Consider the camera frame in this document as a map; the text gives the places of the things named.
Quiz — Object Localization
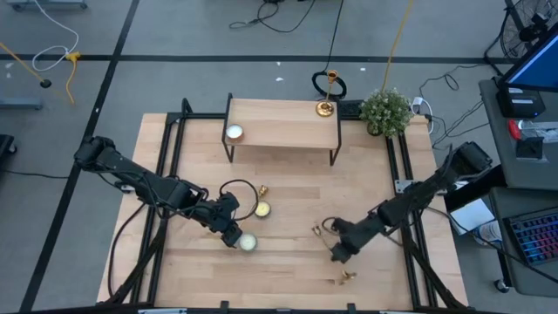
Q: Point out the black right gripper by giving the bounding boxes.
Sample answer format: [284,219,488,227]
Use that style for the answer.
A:
[330,213,387,265]

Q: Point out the grey desk foot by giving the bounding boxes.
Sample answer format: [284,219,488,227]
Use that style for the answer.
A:
[6,0,88,12]
[0,96,44,111]

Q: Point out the black perforated device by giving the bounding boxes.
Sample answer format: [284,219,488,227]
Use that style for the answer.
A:
[338,99,365,121]

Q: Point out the black standing fan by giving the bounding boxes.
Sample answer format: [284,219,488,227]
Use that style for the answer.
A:
[483,0,558,75]

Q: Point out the computer monitor with blue screen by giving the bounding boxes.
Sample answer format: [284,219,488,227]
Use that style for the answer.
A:
[499,24,558,93]

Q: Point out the small black box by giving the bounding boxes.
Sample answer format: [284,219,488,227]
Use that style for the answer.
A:
[515,137,545,160]

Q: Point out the coiled black cable ring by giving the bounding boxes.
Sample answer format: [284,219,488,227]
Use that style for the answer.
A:
[310,70,348,101]

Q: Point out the teal white floral candle tin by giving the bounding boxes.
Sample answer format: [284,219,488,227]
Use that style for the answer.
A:
[238,232,259,253]

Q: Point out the wooden shelf with black legs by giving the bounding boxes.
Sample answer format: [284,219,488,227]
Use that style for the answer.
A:
[221,92,343,167]

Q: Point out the grey desk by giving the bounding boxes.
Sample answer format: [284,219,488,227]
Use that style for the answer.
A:
[478,77,558,191]
[487,187,558,297]

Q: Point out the yellow hanging cable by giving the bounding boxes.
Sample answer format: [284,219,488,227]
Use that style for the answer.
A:
[381,0,415,92]

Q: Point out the orange patterned candle tin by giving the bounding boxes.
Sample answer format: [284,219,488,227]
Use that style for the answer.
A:
[225,123,245,142]

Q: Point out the yellow cable plug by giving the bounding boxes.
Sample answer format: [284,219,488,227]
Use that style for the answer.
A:
[64,51,83,106]

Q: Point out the white power adapter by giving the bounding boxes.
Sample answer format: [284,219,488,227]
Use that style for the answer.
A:
[412,95,435,134]

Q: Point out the yellow rod with black tip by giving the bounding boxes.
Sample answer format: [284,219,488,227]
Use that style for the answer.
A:
[0,41,52,89]

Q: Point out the green potted plant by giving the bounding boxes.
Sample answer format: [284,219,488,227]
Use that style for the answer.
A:
[358,86,413,139]

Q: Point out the white box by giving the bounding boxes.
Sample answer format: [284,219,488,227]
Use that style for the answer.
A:
[448,196,497,237]

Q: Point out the black desktop box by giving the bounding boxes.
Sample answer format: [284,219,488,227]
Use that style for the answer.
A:
[495,85,547,119]

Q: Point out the maroon white patterned candle tin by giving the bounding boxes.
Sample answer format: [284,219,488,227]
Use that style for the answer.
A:
[254,200,273,219]

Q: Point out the black floor object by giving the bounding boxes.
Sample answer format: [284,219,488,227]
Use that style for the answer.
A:
[0,133,17,169]

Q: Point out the computer keyboard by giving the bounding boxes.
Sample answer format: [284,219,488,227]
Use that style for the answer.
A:
[500,204,558,268]

